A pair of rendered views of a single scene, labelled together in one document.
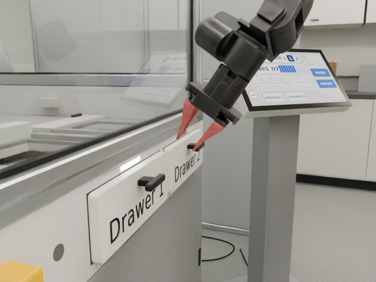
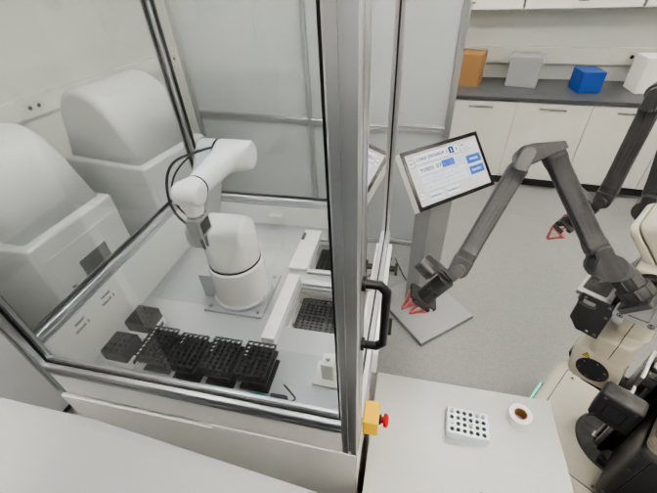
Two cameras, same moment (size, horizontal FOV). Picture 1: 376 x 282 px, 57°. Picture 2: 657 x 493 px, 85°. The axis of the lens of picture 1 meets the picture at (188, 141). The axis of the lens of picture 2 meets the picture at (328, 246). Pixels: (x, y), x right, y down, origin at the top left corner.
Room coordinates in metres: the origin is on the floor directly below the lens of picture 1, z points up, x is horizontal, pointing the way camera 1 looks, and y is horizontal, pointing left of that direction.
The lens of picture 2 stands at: (-0.23, 0.29, 1.95)
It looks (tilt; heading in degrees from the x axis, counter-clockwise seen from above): 38 degrees down; 358
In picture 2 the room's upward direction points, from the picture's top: 3 degrees counter-clockwise
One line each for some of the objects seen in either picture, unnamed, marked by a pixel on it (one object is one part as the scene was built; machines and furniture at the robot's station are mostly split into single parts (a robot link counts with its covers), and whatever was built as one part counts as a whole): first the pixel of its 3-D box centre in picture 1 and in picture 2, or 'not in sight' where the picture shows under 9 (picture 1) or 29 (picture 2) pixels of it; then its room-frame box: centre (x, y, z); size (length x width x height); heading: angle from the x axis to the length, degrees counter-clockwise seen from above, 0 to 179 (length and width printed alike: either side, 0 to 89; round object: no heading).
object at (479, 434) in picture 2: not in sight; (466, 425); (0.28, -0.13, 0.78); 0.12 x 0.08 x 0.04; 72
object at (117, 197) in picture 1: (136, 197); (378, 330); (0.61, 0.10, 0.87); 0.29 x 0.02 x 0.11; 164
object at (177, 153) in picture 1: (185, 157); (386, 273); (0.91, 0.01, 0.87); 0.29 x 0.02 x 0.11; 164
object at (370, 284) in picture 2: not in sight; (374, 317); (0.19, 0.20, 1.45); 0.05 x 0.03 x 0.19; 74
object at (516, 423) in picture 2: not in sight; (518, 417); (0.29, -0.31, 0.78); 0.07 x 0.07 x 0.04
